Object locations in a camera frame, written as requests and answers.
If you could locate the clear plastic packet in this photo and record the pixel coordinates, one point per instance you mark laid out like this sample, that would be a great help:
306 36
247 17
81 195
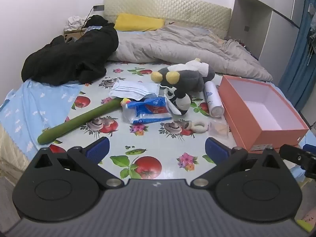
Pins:
218 129

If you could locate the panda plush toy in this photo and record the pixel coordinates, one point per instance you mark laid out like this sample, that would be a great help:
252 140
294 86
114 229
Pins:
181 102

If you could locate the cardboard box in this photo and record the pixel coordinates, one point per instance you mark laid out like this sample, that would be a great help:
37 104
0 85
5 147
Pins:
74 35

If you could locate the white face mask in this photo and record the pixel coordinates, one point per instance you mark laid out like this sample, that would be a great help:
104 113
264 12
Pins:
126 87

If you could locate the beige quilted headboard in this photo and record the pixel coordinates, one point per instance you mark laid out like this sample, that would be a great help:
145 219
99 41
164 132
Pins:
172 7

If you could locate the blue patterned cloth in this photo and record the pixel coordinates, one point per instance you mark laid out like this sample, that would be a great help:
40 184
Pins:
95 28

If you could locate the black jacket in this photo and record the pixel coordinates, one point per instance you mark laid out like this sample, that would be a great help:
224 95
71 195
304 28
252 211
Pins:
74 56

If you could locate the blue curtain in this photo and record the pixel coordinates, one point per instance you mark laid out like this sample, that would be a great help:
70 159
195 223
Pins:
296 66

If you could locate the grey penguin plush toy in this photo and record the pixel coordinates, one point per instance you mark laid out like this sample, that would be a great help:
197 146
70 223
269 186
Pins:
187 79

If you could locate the blue tissue packet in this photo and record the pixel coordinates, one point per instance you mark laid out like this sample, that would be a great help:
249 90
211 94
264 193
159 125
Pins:
148 111

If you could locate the fruit print bed sheet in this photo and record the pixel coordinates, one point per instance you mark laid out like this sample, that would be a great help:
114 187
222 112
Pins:
118 138

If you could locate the green massage stick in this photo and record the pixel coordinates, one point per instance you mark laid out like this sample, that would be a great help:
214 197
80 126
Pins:
74 123

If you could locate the orange box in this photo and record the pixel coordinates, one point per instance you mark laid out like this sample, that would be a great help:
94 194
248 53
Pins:
246 128

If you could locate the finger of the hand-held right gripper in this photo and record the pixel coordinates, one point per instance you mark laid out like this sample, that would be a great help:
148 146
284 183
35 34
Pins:
296 158

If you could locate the grey wardrobe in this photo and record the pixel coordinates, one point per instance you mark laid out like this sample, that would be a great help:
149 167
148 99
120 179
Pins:
266 29

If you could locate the grey duvet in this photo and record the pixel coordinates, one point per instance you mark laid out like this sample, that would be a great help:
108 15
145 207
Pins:
172 47

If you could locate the white cloth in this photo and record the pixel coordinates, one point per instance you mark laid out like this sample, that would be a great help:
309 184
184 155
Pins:
75 22

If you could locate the wall outlet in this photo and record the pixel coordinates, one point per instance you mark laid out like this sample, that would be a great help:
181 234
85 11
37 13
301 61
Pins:
99 8

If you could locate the blue face mask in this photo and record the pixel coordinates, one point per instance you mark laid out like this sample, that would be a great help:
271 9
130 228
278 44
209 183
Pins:
151 88

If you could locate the white spray can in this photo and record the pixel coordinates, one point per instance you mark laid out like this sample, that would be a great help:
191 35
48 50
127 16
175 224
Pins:
212 98

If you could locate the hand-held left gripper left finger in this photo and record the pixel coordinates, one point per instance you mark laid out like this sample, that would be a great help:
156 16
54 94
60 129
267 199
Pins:
98 148

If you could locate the black garment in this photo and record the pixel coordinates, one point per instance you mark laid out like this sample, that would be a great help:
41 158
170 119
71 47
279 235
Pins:
97 19

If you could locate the hanging clothes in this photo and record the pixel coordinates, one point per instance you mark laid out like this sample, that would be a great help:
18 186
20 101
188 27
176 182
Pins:
313 29

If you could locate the beige bed base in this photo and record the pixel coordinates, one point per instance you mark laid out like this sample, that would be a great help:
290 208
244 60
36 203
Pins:
12 150

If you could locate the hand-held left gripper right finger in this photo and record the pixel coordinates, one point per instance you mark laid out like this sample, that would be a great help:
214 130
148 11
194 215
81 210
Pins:
214 150

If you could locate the light blue printed cloth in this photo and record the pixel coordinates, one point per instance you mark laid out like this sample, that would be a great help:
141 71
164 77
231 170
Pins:
37 103

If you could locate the yellow pillow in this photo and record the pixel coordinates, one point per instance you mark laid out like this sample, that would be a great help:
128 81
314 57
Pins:
138 22

